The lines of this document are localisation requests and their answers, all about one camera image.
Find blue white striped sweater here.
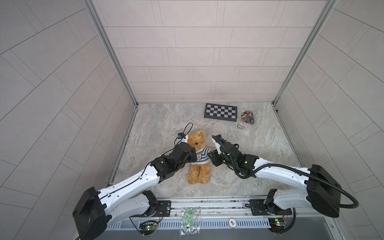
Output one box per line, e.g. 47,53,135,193
191,147,212,165

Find brown teddy bear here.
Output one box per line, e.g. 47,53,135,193
187,131,212,185

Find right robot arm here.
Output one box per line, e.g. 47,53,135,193
211,141,341,218

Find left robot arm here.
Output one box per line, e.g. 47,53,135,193
72,143,197,240

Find bag of colourful small parts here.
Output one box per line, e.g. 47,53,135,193
241,111,255,125

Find black white chessboard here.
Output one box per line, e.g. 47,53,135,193
204,103,238,122

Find round white sticker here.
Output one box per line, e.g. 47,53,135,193
228,218,237,229

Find clear bag with green parts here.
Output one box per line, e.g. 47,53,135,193
180,208,202,236

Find left circuit board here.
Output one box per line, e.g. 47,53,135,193
139,220,159,236

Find circuit board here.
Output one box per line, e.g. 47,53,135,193
268,218,287,233
139,220,159,236

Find right circuit board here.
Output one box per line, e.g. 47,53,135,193
268,218,287,233

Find black corrugated cable hose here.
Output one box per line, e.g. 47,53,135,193
211,134,360,234

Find aluminium mounting rail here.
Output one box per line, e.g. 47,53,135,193
83,196,337,222

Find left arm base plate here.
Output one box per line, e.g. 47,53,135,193
133,201,172,218

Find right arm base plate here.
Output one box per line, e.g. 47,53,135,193
246,199,293,216

